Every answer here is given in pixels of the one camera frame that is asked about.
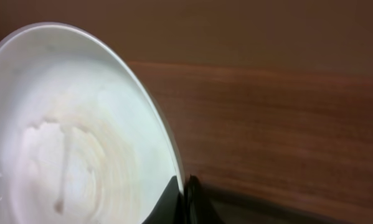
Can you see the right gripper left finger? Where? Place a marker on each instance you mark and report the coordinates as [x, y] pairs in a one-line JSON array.
[[170, 208]]

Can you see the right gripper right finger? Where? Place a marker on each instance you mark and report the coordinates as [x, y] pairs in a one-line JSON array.
[[199, 209]]

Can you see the white plate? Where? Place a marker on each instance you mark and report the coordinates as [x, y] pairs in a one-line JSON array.
[[81, 139]]

